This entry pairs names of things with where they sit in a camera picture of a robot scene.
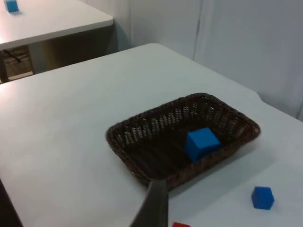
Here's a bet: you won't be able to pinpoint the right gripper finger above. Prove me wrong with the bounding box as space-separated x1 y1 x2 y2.
129 179 169 227

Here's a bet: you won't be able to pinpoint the dark brown wicker basket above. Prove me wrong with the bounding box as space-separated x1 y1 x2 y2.
105 92 261 192

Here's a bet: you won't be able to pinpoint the large blue cube block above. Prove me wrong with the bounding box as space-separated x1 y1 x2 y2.
184 127 222 164

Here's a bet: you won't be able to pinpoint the small blue cube block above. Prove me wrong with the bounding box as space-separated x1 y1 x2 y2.
251 186 275 210

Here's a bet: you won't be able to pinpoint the white side table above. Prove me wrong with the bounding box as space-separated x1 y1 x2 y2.
0 0 115 82

